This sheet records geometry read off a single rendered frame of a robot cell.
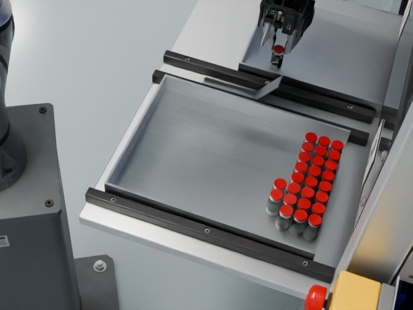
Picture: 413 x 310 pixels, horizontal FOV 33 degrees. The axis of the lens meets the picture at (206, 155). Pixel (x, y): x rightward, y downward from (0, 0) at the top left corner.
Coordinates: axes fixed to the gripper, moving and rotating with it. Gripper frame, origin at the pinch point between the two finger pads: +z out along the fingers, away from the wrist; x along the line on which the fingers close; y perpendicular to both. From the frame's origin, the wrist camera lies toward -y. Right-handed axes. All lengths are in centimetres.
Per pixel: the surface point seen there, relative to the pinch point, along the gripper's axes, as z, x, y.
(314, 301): -8, 18, 53
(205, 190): 5.3, -3.0, 33.0
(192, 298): 93, -9, 8
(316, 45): 5.4, 6.0, -8.2
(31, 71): 93, -93, -55
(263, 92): 3.1, 0.1, 10.3
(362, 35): 5.5, 14.0, -14.8
